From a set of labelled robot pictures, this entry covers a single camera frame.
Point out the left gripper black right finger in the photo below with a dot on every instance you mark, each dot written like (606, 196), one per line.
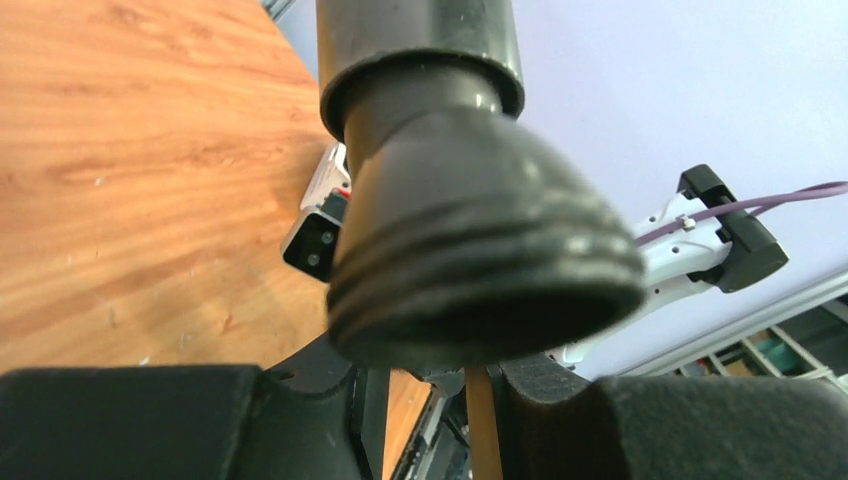
(553, 424)

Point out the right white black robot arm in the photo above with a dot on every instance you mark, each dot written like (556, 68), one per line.
(701, 239)

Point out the grey faucet with lever handle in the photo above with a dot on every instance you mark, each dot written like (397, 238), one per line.
(468, 239)

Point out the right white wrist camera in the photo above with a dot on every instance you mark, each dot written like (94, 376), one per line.
(311, 242)

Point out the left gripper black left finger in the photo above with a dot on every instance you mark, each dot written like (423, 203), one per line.
(312, 416)

